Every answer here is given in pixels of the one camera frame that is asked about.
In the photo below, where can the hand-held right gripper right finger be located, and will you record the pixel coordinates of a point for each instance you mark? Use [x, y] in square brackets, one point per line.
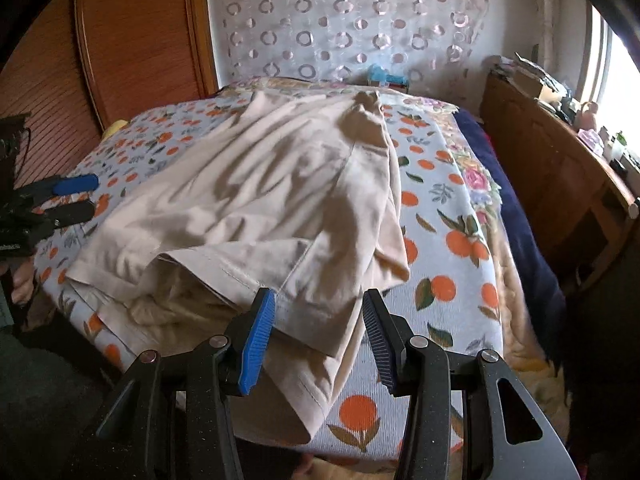
[377, 342]

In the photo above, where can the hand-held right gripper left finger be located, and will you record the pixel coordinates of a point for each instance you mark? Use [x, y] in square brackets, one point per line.
[257, 345]

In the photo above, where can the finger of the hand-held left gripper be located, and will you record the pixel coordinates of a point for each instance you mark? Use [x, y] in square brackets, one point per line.
[70, 214]
[75, 185]

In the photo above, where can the beige printed t-shirt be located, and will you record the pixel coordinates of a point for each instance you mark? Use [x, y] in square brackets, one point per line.
[250, 185]

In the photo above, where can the person's left hand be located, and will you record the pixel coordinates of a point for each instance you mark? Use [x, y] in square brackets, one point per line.
[22, 285]

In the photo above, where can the yellow plush toy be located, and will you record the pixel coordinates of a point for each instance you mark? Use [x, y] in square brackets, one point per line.
[115, 128]

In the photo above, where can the orange fruit print bedsheet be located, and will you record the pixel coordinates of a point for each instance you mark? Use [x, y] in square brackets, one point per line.
[450, 280]

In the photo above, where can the wooden wardrobe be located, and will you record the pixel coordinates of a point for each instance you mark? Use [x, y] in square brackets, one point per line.
[140, 35]

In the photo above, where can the navy blanket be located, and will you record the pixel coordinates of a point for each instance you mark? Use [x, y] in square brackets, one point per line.
[515, 220]

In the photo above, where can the person's dark clothing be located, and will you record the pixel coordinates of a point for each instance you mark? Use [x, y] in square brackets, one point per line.
[45, 410]

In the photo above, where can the wooden cabinet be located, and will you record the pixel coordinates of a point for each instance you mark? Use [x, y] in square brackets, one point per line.
[550, 160]

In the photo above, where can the teal tissue pack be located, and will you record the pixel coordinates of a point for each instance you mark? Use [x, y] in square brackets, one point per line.
[385, 79]

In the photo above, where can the pink plastic pack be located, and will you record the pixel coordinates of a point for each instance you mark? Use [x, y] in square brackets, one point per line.
[590, 140]

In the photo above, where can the stack of papers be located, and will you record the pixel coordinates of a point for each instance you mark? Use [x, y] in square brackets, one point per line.
[530, 77]

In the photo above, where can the pink figurine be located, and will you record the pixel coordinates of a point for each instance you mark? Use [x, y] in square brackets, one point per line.
[590, 116]

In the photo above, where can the green capped bottle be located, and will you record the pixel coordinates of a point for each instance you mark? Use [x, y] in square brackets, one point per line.
[620, 146]

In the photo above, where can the sheer circle pattern curtain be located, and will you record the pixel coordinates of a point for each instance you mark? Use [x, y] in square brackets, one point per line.
[350, 20]

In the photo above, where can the window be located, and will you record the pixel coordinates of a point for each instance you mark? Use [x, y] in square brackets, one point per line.
[620, 90]

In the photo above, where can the beige window drape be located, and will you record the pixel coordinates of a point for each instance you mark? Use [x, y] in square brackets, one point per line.
[547, 5]

